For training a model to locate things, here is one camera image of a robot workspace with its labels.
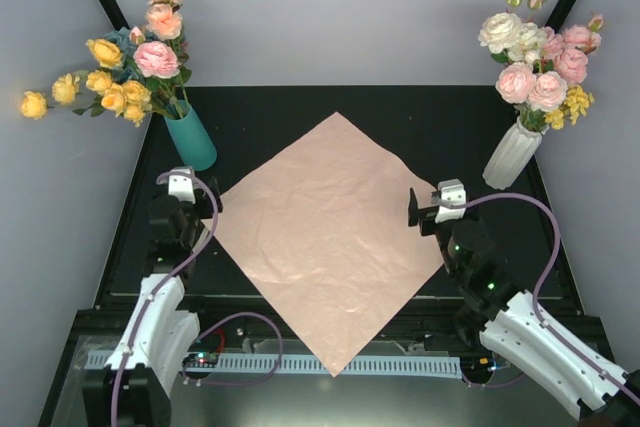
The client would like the pink wrapping paper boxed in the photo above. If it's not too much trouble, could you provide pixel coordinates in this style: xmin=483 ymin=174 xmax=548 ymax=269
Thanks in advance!
xmin=215 ymin=114 xmax=442 ymax=375

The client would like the blue rose stem bunch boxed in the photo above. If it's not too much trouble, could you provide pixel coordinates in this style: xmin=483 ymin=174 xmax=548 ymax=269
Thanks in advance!
xmin=105 ymin=27 xmax=147 ymax=84

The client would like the yellow and blue flower bunch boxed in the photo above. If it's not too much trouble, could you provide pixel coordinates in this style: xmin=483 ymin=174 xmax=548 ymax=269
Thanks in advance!
xmin=20 ymin=38 xmax=152 ymax=126

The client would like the pink rose stem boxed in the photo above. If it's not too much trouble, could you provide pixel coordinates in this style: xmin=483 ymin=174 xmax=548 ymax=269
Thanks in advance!
xmin=128 ymin=28 xmax=189 ymax=120
xmin=145 ymin=0 xmax=188 ymax=100

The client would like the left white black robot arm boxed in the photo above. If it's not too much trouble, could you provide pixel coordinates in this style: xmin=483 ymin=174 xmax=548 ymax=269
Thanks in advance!
xmin=82 ymin=167 xmax=220 ymax=426

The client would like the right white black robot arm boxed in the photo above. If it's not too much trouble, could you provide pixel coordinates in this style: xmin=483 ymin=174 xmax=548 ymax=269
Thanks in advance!
xmin=408 ymin=179 xmax=639 ymax=426

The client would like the teal conical vase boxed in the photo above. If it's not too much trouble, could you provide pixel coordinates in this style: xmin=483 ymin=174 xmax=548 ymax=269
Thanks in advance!
xmin=165 ymin=100 xmax=217 ymax=171

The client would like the white ribbed vase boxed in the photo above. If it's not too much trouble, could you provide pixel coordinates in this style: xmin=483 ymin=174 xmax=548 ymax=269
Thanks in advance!
xmin=483 ymin=119 xmax=548 ymax=190

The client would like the left small circuit board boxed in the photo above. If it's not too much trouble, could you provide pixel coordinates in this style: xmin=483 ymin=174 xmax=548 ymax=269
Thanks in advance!
xmin=183 ymin=352 xmax=218 ymax=369

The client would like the small circuit board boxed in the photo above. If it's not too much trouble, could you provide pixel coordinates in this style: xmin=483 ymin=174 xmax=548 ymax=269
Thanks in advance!
xmin=460 ymin=356 xmax=511 ymax=373
xmin=183 ymin=352 xmax=218 ymax=369

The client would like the right small circuit board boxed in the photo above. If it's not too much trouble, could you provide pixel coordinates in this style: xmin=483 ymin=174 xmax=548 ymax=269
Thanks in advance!
xmin=460 ymin=356 xmax=511 ymax=373

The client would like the pink and white rose bouquet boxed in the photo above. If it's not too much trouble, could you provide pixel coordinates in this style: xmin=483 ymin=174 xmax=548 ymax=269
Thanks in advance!
xmin=478 ymin=0 xmax=604 ymax=133

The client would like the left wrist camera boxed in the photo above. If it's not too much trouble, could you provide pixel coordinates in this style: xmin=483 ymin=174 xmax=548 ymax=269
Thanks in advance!
xmin=167 ymin=166 xmax=196 ymax=204

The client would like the black aluminium rail base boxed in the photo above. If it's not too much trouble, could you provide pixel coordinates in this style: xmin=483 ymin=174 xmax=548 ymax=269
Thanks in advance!
xmin=189 ymin=295 xmax=501 ymax=349

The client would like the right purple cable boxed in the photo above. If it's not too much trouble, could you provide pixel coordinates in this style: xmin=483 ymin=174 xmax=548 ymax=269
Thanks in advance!
xmin=432 ymin=191 xmax=640 ymax=404

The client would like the light blue slotted cable duct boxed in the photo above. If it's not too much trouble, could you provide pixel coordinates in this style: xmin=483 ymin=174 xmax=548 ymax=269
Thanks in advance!
xmin=85 ymin=350 xmax=463 ymax=379

